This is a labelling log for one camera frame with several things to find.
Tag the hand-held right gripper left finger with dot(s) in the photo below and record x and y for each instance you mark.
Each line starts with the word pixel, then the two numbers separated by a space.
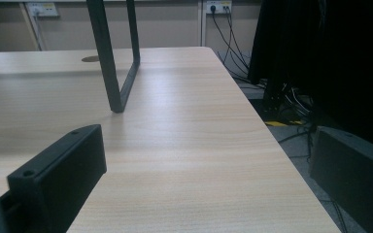
pixel 61 181

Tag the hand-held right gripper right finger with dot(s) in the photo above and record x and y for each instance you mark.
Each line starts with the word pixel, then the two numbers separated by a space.
pixel 359 174

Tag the black shelf with metal legs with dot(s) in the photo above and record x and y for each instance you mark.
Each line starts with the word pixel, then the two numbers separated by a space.
pixel 105 48

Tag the black stand with striped base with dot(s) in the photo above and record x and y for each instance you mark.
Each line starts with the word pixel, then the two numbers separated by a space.
pixel 273 97

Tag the black curtain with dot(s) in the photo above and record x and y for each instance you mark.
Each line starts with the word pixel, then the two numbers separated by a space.
pixel 336 48

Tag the white wall socket with plugs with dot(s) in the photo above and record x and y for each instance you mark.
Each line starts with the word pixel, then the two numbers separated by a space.
pixel 218 6

